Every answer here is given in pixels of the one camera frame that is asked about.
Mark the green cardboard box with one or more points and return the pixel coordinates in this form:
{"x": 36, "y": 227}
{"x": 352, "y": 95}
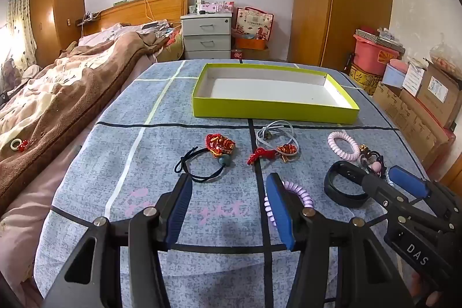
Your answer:
{"x": 274, "y": 111}

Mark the grey drawer nightstand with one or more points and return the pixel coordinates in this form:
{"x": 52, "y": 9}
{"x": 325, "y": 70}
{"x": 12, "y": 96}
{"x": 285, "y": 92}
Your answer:
{"x": 205, "y": 37}

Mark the brown stuffed toy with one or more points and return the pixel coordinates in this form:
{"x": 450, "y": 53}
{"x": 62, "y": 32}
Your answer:
{"x": 7, "y": 73}

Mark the red gift bag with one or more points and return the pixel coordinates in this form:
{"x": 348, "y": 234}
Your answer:
{"x": 254, "y": 23}

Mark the pink quilt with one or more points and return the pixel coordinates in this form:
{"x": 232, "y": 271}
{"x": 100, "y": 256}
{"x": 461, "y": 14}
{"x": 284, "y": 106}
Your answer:
{"x": 25, "y": 217}

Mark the open cardboard box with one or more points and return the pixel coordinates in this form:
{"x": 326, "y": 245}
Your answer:
{"x": 440, "y": 91}

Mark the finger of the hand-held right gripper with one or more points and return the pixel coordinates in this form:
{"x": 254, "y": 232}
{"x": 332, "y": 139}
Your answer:
{"x": 408, "y": 181}
{"x": 379, "y": 190}

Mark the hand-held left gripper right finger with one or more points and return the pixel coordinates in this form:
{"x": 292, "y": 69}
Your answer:
{"x": 279, "y": 212}

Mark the light blue box pink lid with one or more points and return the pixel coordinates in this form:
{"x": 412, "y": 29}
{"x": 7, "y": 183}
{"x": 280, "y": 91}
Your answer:
{"x": 393, "y": 75}

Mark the white paper sheet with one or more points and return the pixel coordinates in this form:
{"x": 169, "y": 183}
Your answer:
{"x": 413, "y": 79}

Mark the blue patterned tablecloth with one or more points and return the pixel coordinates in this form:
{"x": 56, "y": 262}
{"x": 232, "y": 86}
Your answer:
{"x": 223, "y": 214}

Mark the small cardboard box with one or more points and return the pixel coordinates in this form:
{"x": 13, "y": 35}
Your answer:
{"x": 256, "y": 54}

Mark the brown blanket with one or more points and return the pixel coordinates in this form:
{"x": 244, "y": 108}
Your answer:
{"x": 65, "y": 106}

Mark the yellow patterned tin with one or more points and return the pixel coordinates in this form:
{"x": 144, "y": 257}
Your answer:
{"x": 362, "y": 79}

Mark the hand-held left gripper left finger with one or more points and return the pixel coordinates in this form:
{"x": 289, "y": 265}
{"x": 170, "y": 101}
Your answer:
{"x": 179, "y": 210}

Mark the orange box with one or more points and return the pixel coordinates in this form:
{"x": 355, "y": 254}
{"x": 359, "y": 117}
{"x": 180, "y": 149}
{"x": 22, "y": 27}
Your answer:
{"x": 251, "y": 42}

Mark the cola bottle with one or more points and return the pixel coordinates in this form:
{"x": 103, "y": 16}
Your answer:
{"x": 236, "y": 54}

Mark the headboard power strip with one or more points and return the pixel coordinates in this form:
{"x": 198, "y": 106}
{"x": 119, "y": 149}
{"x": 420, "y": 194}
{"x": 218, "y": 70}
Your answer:
{"x": 88, "y": 18}

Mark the narrow wooden wardrobe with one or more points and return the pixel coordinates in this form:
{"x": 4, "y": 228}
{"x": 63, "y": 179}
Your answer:
{"x": 54, "y": 5}

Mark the pink boxes on nightstand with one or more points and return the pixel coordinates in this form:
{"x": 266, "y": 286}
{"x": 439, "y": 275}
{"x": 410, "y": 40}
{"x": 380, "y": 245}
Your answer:
{"x": 216, "y": 7}

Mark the large cardboard box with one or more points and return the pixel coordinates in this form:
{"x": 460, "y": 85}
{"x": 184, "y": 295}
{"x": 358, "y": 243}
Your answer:
{"x": 408, "y": 116}

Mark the striped flat box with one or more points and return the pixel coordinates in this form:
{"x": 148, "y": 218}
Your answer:
{"x": 382, "y": 39}

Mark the patterned curtain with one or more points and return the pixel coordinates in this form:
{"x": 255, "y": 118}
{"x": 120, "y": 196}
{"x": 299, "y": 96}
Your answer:
{"x": 20, "y": 23}

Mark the pink plastic bucket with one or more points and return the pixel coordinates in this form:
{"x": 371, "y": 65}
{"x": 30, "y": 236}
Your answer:
{"x": 368, "y": 57}

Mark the wooden bed headboard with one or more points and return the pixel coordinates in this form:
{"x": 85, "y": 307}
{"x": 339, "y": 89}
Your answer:
{"x": 144, "y": 5}

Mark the black wristband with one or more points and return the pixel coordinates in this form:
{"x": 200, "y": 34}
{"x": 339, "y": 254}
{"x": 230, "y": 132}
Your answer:
{"x": 330, "y": 190}

